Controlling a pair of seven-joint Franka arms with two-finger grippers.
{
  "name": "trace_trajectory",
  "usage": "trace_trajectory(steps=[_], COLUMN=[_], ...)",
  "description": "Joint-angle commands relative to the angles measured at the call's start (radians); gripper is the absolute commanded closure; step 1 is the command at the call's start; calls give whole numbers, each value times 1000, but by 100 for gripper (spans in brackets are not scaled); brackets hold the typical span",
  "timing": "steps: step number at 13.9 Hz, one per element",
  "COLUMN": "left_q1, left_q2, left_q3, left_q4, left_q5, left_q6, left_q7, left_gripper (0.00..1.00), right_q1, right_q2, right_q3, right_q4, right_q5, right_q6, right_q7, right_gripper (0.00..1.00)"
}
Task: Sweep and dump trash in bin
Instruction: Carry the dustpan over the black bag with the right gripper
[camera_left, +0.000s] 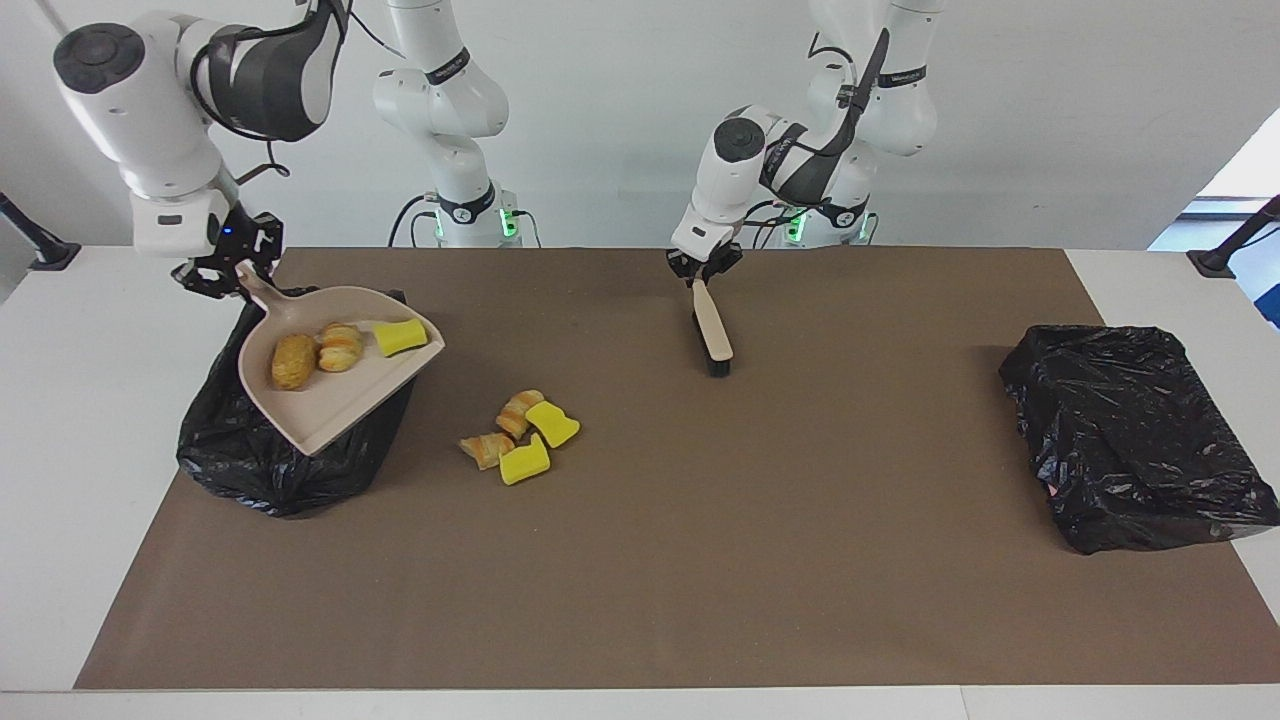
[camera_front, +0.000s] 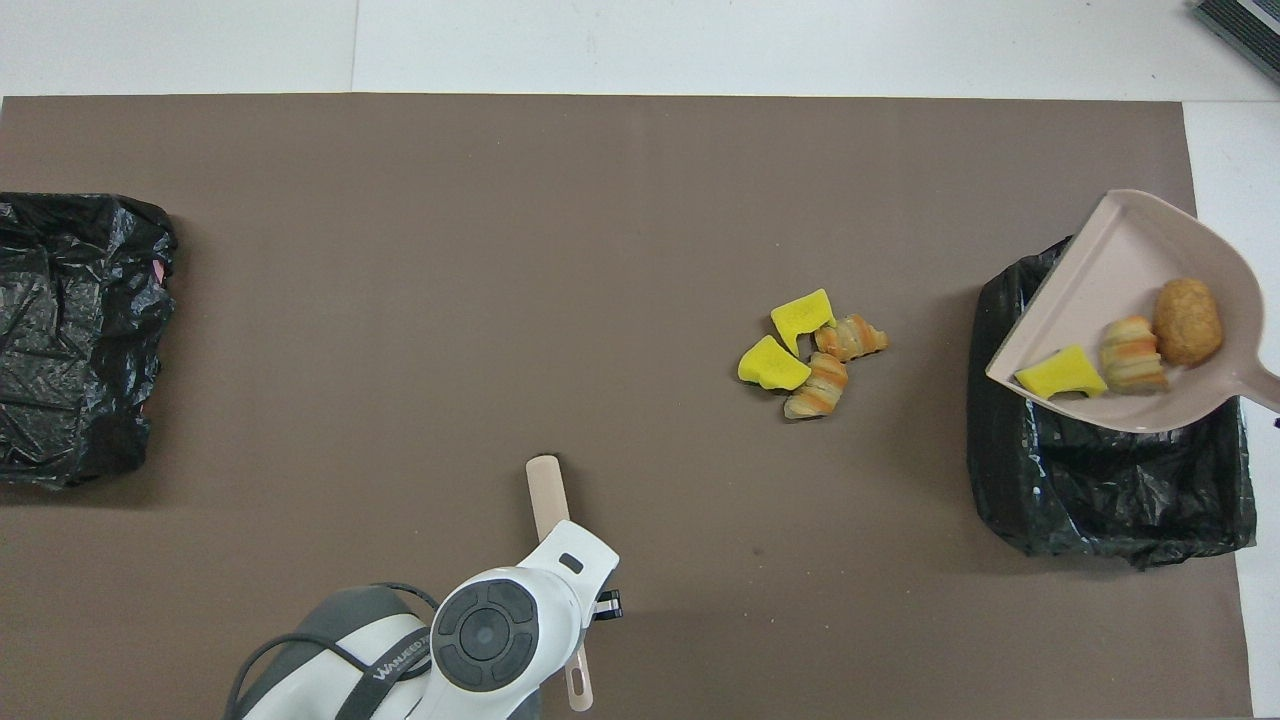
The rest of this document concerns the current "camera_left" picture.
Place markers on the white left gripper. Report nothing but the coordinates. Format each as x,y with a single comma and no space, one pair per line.
705,238

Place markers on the beige plastic dustpan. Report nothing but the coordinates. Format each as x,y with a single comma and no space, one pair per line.
330,410

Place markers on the brown bread roll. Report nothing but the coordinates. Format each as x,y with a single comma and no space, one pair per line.
294,361

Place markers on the brown table mat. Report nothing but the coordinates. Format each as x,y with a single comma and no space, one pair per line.
700,620

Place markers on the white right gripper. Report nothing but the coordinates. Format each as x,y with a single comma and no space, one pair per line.
180,225

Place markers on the pale beige croissant piece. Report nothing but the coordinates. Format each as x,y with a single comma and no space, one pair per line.
340,348

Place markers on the orange striped croissant piece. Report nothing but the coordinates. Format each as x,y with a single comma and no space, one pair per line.
515,412
486,450

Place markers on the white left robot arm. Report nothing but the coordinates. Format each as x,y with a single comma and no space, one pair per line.
890,100

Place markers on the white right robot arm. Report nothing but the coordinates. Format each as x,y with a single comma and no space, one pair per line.
130,100

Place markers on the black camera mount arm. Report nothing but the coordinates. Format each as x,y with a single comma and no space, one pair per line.
45,250
1213,264

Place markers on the yellow sponge piece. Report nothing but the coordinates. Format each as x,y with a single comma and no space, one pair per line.
523,465
553,425
400,338

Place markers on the beige hand brush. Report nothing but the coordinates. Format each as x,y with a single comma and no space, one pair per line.
713,330

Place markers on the black bag lined bin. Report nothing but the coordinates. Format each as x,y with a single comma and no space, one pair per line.
1130,440
260,480

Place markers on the bright window opening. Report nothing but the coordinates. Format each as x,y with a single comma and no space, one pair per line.
1258,178

